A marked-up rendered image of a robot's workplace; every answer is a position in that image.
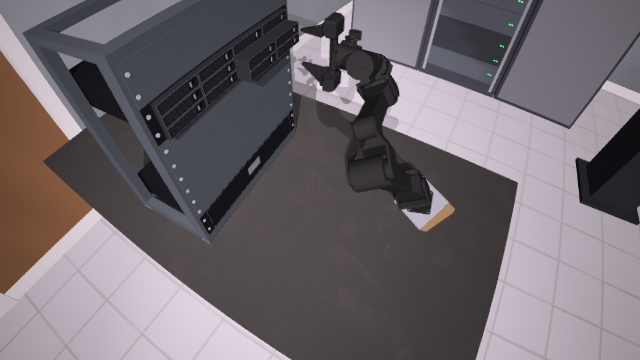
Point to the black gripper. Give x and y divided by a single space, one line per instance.
332 27

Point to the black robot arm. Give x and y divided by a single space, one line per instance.
380 170

